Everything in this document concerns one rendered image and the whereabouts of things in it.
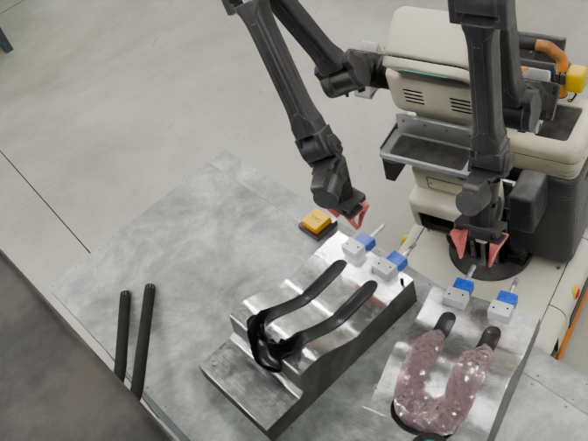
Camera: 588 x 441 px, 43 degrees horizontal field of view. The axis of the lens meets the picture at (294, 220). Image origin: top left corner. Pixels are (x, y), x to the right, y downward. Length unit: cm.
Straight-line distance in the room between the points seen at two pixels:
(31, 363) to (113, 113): 379
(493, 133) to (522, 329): 48
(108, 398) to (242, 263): 166
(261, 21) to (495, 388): 91
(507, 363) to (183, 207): 110
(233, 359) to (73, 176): 229
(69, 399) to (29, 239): 333
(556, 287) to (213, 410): 124
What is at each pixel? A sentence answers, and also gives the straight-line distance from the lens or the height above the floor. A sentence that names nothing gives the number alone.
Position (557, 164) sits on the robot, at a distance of 227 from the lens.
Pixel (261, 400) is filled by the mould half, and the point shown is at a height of 86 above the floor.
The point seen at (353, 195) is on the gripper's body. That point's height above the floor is 110.
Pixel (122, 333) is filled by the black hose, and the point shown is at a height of 86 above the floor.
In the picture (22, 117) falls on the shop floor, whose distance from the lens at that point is 459.
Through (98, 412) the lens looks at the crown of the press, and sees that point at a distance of 46.
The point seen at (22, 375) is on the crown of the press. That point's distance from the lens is 50.
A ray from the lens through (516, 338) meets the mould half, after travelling 178.
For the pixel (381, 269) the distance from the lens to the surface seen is 184.
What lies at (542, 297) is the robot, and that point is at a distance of 255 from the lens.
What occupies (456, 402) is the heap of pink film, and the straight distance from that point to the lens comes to 167.
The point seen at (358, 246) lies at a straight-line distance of 190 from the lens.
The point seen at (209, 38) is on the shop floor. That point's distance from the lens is 453.
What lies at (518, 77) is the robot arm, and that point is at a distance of 162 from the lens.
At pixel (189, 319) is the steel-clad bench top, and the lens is 205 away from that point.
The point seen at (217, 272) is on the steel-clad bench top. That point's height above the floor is 80.
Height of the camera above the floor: 236
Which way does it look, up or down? 46 degrees down
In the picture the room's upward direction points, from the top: 19 degrees counter-clockwise
